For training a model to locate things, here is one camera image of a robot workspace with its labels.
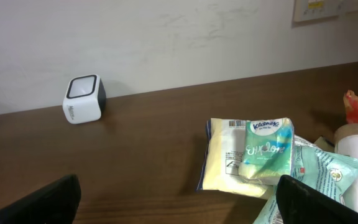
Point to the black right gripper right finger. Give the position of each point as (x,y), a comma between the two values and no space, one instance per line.
(299,203)

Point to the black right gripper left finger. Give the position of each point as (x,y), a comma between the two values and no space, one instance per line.
(55,203)

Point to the teal wipes packet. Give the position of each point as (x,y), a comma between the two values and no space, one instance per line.
(328,173)

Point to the small teal gum box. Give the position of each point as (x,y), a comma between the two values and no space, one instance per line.
(268,151)

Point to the cream yellow snack bag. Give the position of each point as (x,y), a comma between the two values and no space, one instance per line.
(225,147)

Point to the white barcode scanner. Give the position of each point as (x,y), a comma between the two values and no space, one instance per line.
(85,99)

